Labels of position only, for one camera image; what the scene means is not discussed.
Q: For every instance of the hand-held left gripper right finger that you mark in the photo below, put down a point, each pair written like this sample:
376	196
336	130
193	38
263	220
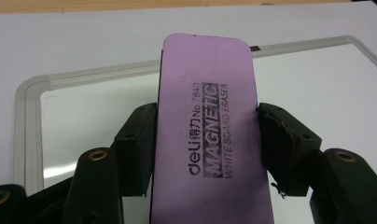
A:
286	149

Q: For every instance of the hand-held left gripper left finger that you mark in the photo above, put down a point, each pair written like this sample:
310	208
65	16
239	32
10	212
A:
133	149

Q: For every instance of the silver framed whiteboard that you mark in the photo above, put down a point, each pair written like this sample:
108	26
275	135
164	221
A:
317	93

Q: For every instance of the purple whiteboard eraser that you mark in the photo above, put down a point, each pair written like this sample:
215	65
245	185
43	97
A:
208	124

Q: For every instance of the white whiteboard with grey frame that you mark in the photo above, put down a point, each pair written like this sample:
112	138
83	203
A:
84	37

